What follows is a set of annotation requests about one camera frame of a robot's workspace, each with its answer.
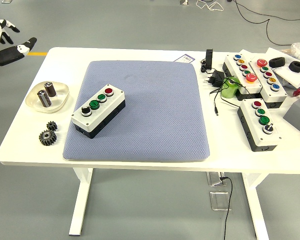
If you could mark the clear acrylic bracket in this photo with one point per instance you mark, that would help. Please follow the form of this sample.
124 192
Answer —
213 180
218 201

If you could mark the cream shallow dish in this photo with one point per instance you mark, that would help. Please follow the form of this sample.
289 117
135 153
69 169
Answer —
60 97

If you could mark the silver metal floor piece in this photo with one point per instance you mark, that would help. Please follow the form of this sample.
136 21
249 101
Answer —
183 2

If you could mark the red knob part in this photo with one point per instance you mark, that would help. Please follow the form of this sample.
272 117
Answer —
299 91

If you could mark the five-button box blue yellow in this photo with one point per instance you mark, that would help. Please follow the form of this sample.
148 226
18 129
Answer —
233 67

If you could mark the green cylinder toy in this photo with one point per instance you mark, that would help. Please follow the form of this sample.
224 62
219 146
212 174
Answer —
228 91

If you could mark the black power adapter plug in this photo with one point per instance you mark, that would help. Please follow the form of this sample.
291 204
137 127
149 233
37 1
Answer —
218 77

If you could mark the white table leg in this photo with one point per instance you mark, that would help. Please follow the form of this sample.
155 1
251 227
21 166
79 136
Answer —
83 192
256 207

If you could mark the blue-grey mesh mat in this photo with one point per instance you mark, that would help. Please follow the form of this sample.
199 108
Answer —
152 112

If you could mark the grey box orange button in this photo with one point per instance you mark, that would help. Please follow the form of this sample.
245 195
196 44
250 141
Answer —
297 115

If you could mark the five-button box red mushroom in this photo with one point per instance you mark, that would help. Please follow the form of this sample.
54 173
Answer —
277 96

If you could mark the black upright device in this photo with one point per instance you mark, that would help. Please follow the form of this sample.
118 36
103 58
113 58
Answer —
209 60

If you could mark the purple-edged label card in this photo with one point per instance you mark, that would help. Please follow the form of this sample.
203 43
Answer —
185 58

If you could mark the white flat board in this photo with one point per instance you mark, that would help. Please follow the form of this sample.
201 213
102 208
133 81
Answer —
295 77

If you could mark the four-control button box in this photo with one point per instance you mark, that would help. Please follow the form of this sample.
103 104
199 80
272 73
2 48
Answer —
265 138
97 112

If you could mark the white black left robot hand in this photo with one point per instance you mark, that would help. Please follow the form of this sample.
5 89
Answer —
7 56

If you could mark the small dark metal gear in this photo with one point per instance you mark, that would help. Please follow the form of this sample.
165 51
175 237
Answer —
52 125

